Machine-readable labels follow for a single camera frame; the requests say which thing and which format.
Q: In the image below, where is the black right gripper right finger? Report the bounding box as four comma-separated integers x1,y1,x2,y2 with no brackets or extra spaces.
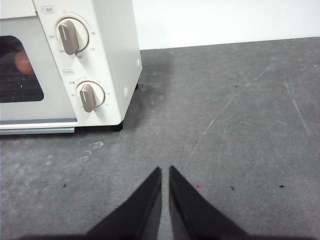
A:
168,165,251,240

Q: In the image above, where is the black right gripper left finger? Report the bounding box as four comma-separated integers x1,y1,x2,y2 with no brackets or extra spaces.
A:
84,165,163,240

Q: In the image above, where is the glass-windowed oven door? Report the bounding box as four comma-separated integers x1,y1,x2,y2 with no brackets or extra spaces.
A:
0,11,79,126

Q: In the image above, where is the brown egg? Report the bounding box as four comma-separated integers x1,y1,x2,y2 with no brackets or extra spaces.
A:
14,48,35,76

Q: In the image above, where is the beige timer knob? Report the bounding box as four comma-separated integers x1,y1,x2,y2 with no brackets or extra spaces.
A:
75,80,106,114

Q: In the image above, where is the metal crumb tray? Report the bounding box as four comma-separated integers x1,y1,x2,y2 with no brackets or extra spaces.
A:
0,127,76,136

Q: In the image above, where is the cream Toshiba toaster oven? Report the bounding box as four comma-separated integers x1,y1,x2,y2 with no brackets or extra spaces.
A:
0,0,144,136

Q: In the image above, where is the beige temperature knob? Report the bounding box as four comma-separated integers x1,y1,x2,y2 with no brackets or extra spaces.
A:
55,17,90,57

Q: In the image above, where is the wire oven rack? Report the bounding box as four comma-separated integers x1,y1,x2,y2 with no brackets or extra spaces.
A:
0,74,42,101

